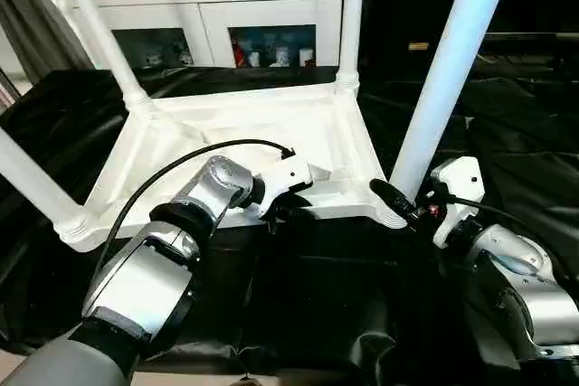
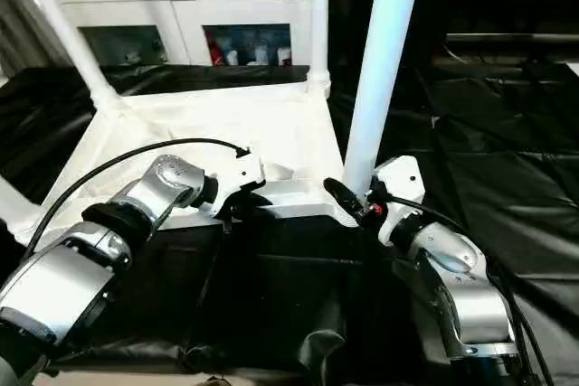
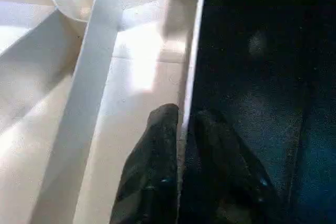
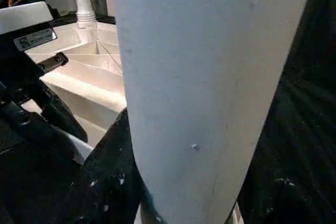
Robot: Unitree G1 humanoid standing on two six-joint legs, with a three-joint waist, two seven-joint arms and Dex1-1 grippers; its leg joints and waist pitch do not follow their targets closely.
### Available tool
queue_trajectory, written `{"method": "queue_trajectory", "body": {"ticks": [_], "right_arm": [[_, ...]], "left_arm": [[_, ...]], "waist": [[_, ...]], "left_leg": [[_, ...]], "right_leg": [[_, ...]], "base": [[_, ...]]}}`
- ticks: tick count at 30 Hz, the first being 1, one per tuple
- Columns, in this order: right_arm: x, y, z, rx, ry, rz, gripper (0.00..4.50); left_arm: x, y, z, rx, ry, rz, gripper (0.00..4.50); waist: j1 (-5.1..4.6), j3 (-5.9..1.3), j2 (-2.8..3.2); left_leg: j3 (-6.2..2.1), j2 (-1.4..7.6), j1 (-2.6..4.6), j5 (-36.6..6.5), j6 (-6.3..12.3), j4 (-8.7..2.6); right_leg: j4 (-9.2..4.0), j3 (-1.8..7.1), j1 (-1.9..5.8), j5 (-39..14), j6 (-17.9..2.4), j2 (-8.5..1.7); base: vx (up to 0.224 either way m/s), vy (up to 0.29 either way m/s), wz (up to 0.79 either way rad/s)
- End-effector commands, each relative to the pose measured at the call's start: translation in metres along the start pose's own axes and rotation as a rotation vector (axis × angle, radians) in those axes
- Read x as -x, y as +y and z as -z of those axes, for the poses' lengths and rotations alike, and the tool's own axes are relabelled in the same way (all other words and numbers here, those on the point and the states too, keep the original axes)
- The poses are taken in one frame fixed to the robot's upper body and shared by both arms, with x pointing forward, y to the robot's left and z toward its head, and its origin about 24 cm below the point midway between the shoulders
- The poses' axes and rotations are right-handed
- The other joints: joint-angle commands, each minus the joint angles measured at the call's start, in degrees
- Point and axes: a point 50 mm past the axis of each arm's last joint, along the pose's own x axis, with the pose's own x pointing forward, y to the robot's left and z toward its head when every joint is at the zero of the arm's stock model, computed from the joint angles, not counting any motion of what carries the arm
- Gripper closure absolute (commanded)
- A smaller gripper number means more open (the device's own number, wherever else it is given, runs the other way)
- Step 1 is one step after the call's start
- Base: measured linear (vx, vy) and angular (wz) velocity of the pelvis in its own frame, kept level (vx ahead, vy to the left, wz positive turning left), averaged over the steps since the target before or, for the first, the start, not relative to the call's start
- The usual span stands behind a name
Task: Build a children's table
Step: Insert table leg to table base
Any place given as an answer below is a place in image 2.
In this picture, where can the black metal rail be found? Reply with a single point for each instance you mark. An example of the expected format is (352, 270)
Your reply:
(511, 39)

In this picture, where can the white plastic table leg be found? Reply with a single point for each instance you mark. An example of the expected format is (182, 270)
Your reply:
(319, 15)
(63, 33)
(16, 205)
(384, 61)

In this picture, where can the black mat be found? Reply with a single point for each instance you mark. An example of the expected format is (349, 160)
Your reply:
(507, 187)

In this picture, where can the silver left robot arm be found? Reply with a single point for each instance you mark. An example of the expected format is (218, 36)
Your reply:
(99, 241)

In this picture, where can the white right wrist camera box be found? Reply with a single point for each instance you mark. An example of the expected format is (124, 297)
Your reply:
(400, 187)

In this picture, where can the white flat board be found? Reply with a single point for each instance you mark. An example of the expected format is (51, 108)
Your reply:
(573, 68)

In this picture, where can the grey curtain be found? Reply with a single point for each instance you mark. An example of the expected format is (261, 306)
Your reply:
(18, 33)

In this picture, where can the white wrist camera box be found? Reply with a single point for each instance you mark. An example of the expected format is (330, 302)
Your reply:
(240, 174)
(400, 187)

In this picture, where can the white plastic table top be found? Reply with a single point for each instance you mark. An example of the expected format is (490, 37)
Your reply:
(208, 133)

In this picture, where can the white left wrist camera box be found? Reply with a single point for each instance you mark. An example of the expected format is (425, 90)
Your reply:
(240, 174)

